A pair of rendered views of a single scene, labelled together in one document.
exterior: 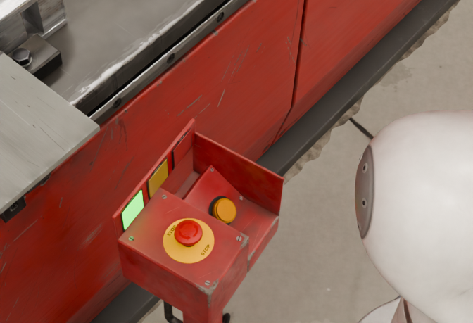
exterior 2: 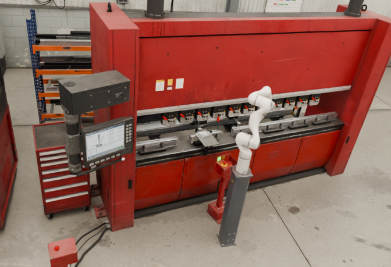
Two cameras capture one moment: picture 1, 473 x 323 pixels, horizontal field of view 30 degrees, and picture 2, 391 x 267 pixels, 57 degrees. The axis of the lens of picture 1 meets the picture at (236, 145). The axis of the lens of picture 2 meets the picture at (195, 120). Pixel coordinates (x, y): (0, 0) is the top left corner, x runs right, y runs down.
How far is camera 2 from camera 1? 2.95 m
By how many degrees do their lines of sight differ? 30
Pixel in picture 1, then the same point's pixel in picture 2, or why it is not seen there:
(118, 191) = not seen: hidden behind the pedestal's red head
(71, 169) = (213, 155)
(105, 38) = (223, 141)
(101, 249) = (211, 174)
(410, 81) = (277, 188)
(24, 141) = (211, 142)
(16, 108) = (211, 139)
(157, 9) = (231, 141)
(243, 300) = not seen: hidden behind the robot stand
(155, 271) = (219, 167)
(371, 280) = (253, 210)
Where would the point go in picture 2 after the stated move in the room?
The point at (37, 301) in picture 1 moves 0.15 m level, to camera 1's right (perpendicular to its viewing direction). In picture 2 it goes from (201, 175) to (212, 180)
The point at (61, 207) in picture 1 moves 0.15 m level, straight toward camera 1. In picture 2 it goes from (209, 161) to (209, 168)
